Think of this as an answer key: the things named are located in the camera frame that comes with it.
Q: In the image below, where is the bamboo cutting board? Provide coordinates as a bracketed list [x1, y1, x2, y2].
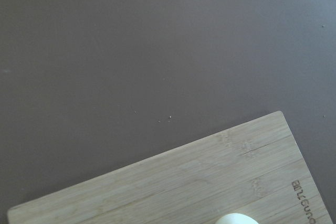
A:
[7, 111, 332, 223]

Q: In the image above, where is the white steamed bun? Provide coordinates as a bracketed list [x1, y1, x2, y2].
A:
[215, 213, 258, 224]

